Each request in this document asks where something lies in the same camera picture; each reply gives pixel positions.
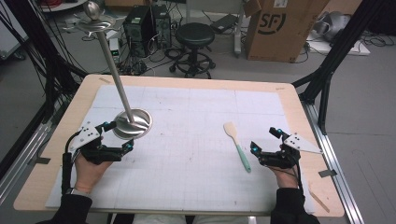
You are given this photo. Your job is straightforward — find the person's left hand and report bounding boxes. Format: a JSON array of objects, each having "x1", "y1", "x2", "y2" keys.
[{"x1": 74, "y1": 153, "x2": 114, "y2": 194}]

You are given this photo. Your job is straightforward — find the white round table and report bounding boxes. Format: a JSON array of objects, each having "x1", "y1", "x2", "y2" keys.
[{"x1": 39, "y1": 0, "x2": 89, "y2": 13}]

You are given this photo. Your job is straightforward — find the person's right hand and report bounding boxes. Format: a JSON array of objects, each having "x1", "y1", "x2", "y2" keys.
[{"x1": 269, "y1": 164, "x2": 300, "y2": 189}]

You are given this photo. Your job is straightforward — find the black computer tower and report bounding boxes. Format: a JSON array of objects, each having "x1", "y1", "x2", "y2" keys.
[
  {"x1": 152, "y1": 4, "x2": 173, "y2": 49},
  {"x1": 122, "y1": 5, "x2": 157, "y2": 59}
]

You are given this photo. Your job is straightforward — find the black metal frame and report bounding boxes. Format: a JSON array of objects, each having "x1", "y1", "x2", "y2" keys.
[
  {"x1": 4, "y1": 0, "x2": 90, "y2": 124},
  {"x1": 291, "y1": 0, "x2": 387, "y2": 135}
]

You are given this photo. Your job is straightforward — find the small white device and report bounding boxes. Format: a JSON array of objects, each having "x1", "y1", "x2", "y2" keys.
[{"x1": 108, "y1": 37, "x2": 121, "y2": 63}]

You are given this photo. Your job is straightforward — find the aluminium rail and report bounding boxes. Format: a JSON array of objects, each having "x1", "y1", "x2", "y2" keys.
[
  {"x1": 0, "y1": 119, "x2": 54, "y2": 204},
  {"x1": 300, "y1": 101, "x2": 366, "y2": 224}
]

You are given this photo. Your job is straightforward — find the grey rounded device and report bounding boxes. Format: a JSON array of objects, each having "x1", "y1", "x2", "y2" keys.
[{"x1": 312, "y1": 10, "x2": 352, "y2": 44}]

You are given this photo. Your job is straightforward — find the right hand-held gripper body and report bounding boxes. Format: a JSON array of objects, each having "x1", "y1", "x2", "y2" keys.
[{"x1": 258, "y1": 133, "x2": 323, "y2": 171}]

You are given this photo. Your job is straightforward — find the thin wooden stick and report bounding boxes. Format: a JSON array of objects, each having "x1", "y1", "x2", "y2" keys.
[{"x1": 309, "y1": 189, "x2": 332, "y2": 215}]

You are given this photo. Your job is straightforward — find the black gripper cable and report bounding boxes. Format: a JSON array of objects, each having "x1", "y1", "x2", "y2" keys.
[
  {"x1": 290, "y1": 161, "x2": 304, "y2": 191},
  {"x1": 61, "y1": 130, "x2": 82, "y2": 196}
]

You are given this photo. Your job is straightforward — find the black flat device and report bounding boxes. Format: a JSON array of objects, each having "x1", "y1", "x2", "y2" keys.
[{"x1": 209, "y1": 13, "x2": 240, "y2": 35}]

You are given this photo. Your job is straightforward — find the white grid mat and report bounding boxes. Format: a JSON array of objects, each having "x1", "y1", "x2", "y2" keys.
[{"x1": 45, "y1": 84, "x2": 316, "y2": 213}]

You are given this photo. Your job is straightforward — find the white flat board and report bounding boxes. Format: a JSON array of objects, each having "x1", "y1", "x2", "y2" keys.
[{"x1": 306, "y1": 31, "x2": 372, "y2": 57}]

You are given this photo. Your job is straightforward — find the white post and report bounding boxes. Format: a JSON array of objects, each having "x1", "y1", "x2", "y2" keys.
[{"x1": 233, "y1": 0, "x2": 248, "y2": 59}]

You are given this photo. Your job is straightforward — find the large cardboard box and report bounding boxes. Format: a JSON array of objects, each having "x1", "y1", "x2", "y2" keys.
[{"x1": 242, "y1": 0, "x2": 332, "y2": 63}]

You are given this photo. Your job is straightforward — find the silver metal utensil stand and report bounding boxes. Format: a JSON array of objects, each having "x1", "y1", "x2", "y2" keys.
[{"x1": 62, "y1": 0, "x2": 154, "y2": 141}]

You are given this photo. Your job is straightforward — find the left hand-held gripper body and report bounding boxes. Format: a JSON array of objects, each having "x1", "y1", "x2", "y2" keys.
[{"x1": 68, "y1": 121, "x2": 125, "y2": 165}]

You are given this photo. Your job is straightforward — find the wooden spatula with green handle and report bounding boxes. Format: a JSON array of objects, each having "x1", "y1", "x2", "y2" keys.
[{"x1": 222, "y1": 121, "x2": 252, "y2": 174}]

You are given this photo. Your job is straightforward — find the black round stool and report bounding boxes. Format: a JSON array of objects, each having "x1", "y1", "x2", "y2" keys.
[{"x1": 168, "y1": 21, "x2": 218, "y2": 79}]

